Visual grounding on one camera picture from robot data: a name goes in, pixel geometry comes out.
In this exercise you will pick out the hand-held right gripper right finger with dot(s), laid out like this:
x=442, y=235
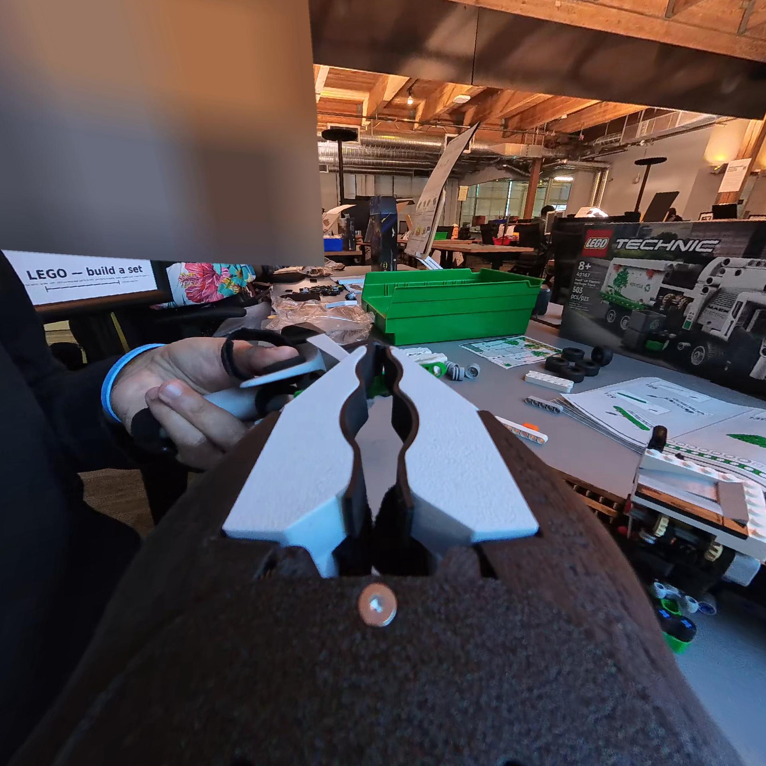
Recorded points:
x=461, y=467

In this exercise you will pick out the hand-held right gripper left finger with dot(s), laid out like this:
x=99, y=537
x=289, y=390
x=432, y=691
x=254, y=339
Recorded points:
x=299, y=455

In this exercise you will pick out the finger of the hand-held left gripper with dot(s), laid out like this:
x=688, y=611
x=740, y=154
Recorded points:
x=329, y=348
x=281, y=372

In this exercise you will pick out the lego truck model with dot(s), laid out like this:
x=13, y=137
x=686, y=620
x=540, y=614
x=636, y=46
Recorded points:
x=694, y=490

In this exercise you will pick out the person's left forearm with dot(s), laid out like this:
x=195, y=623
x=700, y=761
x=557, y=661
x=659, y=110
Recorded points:
x=72, y=407

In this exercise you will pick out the pile of black lego parts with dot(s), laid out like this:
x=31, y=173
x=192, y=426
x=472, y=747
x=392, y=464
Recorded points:
x=317, y=292

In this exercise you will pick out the white lego brick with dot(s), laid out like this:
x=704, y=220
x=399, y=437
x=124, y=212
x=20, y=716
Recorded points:
x=416, y=352

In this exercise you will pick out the grey lego beam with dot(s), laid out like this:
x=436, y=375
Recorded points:
x=544, y=405

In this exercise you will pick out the white and green lego piece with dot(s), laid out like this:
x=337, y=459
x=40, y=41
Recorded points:
x=432, y=364

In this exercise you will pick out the white lego plate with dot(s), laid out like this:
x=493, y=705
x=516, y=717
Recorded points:
x=550, y=377

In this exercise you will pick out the black lego tire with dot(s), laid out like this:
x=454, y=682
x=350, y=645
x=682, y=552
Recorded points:
x=573, y=353
x=556, y=363
x=602, y=355
x=573, y=374
x=589, y=367

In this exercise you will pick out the green blue lego assembly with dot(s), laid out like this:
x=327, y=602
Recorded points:
x=679, y=622

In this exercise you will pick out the lego set box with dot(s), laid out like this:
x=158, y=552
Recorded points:
x=670, y=299

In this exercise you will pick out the person's left hand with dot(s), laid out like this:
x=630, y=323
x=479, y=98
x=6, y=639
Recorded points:
x=173, y=365

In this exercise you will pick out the clear plastic bags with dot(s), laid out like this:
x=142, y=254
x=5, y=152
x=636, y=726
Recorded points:
x=323, y=320

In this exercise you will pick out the white beam with orange pin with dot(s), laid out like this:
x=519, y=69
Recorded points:
x=523, y=431

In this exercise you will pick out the small blue bin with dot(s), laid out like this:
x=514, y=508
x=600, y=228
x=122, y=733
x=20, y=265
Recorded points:
x=334, y=243

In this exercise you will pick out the floral cloth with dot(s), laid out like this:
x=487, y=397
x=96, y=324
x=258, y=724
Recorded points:
x=206, y=282

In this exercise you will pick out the blue wristband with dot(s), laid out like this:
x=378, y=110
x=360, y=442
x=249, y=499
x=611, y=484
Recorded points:
x=117, y=374

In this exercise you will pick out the green white sticker sheet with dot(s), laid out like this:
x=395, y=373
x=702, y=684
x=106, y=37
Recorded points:
x=508, y=352

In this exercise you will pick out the dark tall box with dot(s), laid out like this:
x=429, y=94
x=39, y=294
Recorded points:
x=383, y=233

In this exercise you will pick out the green plastic bin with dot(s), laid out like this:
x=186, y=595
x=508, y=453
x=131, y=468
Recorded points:
x=449, y=305

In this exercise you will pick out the black floor lamp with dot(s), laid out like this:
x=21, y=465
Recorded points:
x=341, y=161
x=645, y=179

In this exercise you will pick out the white leaning poster board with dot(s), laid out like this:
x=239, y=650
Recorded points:
x=446, y=191

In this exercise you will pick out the white task sign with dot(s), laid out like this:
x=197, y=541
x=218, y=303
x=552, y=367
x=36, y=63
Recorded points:
x=84, y=276

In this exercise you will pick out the instruction booklet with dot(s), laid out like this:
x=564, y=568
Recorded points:
x=658, y=413

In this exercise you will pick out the person's black top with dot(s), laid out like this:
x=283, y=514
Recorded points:
x=36, y=598

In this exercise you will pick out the white wall notice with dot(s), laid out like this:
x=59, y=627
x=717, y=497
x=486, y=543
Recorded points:
x=735, y=175

